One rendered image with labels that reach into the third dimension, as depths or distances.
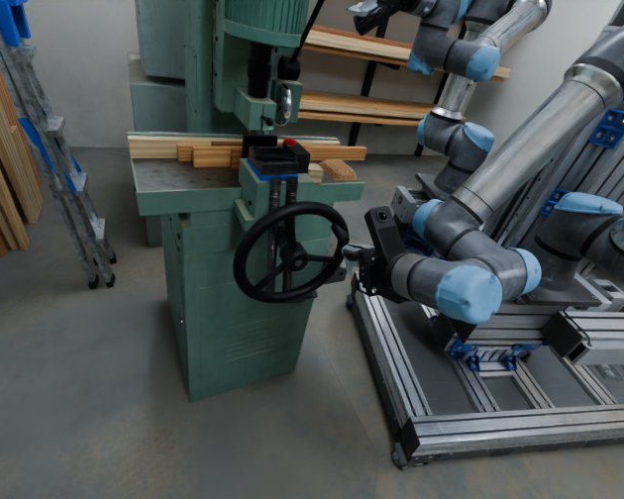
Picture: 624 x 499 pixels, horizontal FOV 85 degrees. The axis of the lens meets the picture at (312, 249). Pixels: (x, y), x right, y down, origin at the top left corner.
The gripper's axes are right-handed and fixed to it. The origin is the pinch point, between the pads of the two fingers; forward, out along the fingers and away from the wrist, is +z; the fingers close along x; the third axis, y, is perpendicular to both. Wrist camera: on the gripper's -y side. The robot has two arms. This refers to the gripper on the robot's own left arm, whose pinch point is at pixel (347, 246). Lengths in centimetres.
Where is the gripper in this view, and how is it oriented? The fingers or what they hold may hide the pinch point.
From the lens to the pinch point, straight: 76.0
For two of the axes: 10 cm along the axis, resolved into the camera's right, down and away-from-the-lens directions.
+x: 9.1, -1.5, 3.9
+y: 0.8, 9.8, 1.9
